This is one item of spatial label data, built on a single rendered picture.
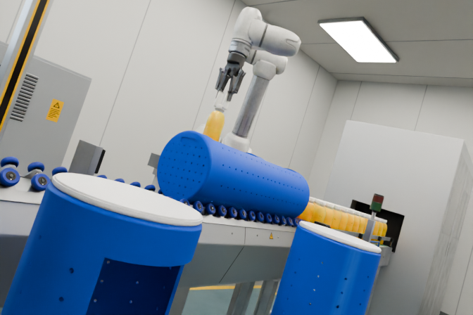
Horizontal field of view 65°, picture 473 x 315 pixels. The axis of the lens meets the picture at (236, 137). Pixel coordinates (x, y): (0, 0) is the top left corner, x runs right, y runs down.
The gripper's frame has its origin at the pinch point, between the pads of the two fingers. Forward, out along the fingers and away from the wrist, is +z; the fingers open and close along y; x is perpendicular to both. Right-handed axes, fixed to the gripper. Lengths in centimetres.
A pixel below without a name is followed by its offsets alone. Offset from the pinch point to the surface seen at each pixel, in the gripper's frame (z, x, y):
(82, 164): 38, -52, 2
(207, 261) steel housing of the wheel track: 64, 8, 12
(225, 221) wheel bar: 47, 11, 13
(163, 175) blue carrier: 36.8, -11.7, -6.9
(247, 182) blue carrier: 29.4, 13.5, 15.3
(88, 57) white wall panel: -37, 78, -266
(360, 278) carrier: 46, 5, 71
